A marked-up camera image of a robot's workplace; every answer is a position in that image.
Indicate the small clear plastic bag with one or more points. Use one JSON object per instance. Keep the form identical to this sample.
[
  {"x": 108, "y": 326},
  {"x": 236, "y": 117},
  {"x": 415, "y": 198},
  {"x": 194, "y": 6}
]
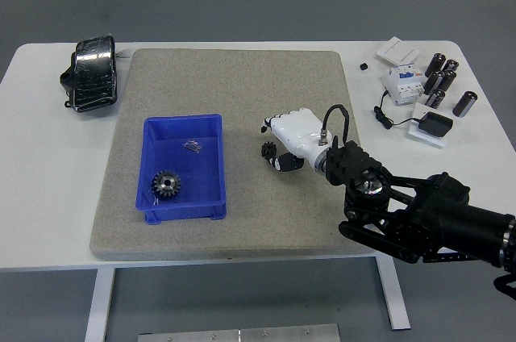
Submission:
[{"x": 192, "y": 145}]

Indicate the large black gear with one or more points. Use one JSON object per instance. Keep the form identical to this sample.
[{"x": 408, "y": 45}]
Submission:
[{"x": 165, "y": 183}]

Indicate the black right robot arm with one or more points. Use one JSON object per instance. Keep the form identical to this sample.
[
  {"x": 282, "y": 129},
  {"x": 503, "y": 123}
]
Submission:
[{"x": 443, "y": 213}]

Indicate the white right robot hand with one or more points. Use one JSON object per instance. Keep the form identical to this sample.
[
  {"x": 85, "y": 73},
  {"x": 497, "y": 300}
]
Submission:
[{"x": 296, "y": 130}]

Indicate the small black cap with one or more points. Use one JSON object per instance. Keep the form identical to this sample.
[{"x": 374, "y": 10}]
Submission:
[{"x": 364, "y": 65}]

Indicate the blue plastic box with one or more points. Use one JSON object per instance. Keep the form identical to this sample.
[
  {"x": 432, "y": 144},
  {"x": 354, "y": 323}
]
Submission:
[{"x": 189, "y": 164}]

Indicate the white circuit breaker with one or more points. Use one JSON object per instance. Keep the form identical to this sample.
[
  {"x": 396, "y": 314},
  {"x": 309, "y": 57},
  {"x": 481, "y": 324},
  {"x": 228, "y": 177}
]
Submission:
[{"x": 403, "y": 84}]

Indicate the black power adapter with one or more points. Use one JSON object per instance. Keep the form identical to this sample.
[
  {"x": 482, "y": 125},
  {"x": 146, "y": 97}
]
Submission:
[{"x": 436, "y": 124}]

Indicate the dark brown capacitor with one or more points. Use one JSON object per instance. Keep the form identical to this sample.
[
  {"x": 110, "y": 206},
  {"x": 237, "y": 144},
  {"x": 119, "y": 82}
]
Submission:
[
  {"x": 450, "y": 65},
  {"x": 464, "y": 103},
  {"x": 438, "y": 63},
  {"x": 436, "y": 98},
  {"x": 432, "y": 80},
  {"x": 447, "y": 80}
]

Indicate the black tape-wrapped bundle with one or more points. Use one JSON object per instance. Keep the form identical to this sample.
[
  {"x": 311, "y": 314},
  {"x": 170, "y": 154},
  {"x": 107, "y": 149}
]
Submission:
[{"x": 94, "y": 73}]

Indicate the grey-brown mat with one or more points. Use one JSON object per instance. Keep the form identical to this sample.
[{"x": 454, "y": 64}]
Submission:
[{"x": 250, "y": 88}]

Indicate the white table leg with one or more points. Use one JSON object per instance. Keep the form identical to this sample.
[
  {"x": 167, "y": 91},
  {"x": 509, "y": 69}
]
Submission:
[
  {"x": 393, "y": 297},
  {"x": 98, "y": 305}
]

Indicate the grey metal plate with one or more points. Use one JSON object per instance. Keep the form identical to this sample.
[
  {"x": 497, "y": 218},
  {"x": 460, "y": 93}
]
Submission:
[{"x": 238, "y": 334}]

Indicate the small black gear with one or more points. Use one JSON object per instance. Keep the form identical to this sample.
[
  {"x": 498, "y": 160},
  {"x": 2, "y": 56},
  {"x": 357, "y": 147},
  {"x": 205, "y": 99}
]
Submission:
[{"x": 267, "y": 150}]

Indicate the white wall switch panel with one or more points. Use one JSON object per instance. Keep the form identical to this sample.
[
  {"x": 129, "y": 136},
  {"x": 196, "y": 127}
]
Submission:
[{"x": 398, "y": 51}]

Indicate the white flat panel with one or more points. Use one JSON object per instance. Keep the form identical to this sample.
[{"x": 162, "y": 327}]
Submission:
[{"x": 421, "y": 110}]

